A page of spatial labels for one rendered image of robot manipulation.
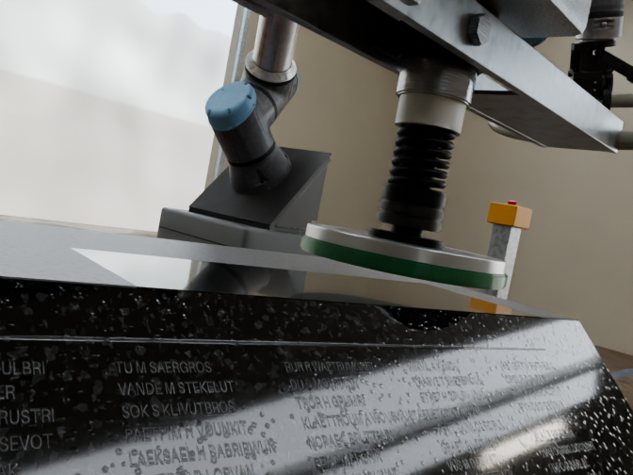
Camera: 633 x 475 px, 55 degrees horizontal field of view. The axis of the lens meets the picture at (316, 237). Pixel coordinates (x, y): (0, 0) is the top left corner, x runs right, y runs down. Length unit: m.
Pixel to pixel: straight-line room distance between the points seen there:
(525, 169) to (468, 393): 7.37
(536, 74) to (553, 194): 6.98
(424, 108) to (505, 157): 7.40
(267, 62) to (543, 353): 1.28
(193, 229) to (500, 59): 1.24
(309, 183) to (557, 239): 6.05
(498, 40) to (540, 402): 0.35
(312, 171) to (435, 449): 1.36
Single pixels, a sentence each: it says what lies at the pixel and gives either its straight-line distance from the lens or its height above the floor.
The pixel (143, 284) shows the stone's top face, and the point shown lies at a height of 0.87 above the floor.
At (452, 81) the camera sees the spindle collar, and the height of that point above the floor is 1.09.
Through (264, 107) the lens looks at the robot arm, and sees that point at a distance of 1.75.
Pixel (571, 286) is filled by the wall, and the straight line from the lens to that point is 7.55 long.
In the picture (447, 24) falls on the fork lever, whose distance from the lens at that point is 0.57.
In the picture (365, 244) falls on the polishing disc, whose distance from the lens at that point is 0.56.
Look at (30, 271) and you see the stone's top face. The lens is 0.43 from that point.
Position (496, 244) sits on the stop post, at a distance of 2.47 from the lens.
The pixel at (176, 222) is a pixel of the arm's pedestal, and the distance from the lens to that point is 1.82.
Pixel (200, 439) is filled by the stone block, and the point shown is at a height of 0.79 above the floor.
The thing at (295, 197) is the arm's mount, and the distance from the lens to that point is 1.72.
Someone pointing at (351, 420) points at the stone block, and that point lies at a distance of 0.46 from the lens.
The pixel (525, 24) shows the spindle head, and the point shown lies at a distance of 0.71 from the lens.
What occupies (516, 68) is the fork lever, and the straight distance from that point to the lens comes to 0.70.
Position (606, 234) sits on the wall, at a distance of 7.47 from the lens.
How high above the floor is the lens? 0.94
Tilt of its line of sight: 3 degrees down
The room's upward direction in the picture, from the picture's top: 11 degrees clockwise
